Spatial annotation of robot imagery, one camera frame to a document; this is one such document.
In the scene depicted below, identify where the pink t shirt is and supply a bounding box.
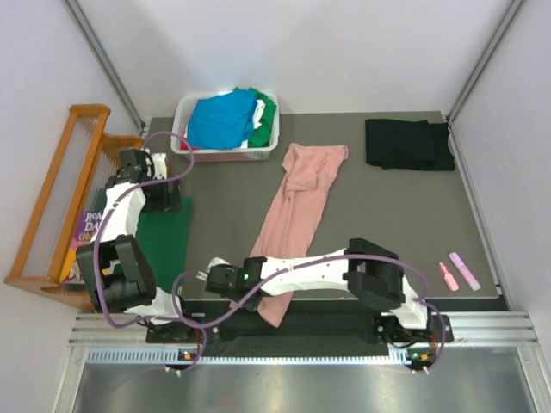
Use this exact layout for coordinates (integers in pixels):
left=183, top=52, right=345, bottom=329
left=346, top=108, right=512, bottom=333
left=229, top=143, right=350, bottom=329

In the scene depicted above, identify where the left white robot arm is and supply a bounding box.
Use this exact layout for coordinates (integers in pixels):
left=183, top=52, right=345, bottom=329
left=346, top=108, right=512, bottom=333
left=75, top=149, right=195, bottom=342

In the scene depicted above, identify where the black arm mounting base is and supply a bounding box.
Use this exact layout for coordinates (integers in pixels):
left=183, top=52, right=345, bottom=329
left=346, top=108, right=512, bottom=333
left=145, top=300, right=455, bottom=348

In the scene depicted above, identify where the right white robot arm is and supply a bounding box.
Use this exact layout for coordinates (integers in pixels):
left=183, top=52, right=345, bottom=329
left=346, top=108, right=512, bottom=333
left=200, top=238, right=434, bottom=341

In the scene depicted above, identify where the green book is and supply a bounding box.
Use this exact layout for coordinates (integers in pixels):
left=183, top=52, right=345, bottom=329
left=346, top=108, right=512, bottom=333
left=77, top=183, right=191, bottom=311

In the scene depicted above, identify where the red t shirt in basket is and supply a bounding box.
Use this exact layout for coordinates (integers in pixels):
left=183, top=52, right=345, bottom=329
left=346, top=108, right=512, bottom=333
left=179, top=136, right=200, bottom=151

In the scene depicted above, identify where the Roald Dahl book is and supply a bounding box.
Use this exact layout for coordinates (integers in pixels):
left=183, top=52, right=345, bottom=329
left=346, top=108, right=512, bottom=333
left=59, top=209, right=108, bottom=285

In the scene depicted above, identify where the wooden rack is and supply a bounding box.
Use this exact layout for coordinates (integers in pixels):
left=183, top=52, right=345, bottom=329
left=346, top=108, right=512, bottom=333
left=4, top=104, right=143, bottom=310

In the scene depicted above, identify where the blue t shirt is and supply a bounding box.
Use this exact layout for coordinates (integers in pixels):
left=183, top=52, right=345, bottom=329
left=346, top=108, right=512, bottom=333
left=187, top=89, right=257, bottom=150

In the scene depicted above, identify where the white plastic laundry basket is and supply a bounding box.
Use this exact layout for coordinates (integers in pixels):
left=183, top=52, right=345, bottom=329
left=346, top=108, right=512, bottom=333
left=170, top=88, right=279, bottom=162

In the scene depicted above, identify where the green t shirt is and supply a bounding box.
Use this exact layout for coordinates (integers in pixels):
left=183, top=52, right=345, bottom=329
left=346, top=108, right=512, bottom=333
left=248, top=88, right=277, bottom=148

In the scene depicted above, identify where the white t shirt in basket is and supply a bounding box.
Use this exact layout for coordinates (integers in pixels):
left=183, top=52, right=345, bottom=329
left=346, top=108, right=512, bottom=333
left=239, top=99, right=267, bottom=149

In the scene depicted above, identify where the folded black t shirt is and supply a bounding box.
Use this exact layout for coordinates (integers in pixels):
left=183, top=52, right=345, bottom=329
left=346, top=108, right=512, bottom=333
left=365, top=119, right=455, bottom=172

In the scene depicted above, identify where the pink small object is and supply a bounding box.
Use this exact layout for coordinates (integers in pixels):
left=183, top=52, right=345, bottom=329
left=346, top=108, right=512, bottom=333
left=438, top=262, right=459, bottom=292

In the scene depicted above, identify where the lilac small object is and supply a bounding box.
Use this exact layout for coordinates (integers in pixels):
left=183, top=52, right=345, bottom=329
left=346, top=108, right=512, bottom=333
left=448, top=252, right=481, bottom=292

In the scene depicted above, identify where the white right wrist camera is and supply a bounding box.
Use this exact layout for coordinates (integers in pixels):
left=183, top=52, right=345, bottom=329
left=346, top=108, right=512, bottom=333
left=195, top=257, right=232, bottom=283

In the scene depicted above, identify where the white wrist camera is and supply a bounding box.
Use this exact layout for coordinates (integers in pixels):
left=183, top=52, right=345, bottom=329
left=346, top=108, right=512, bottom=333
left=195, top=257, right=232, bottom=283
left=143, top=149, right=168, bottom=180

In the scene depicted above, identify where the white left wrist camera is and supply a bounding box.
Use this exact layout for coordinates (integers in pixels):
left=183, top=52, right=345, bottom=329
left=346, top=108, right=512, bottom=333
left=143, top=149, right=168, bottom=180

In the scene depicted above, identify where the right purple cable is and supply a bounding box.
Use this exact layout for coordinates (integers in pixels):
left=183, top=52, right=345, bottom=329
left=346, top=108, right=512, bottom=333
left=170, top=253, right=449, bottom=373

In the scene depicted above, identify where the grey slotted cable duct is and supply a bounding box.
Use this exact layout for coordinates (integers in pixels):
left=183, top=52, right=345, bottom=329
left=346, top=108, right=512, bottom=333
left=86, top=348, right=429, bottom=366

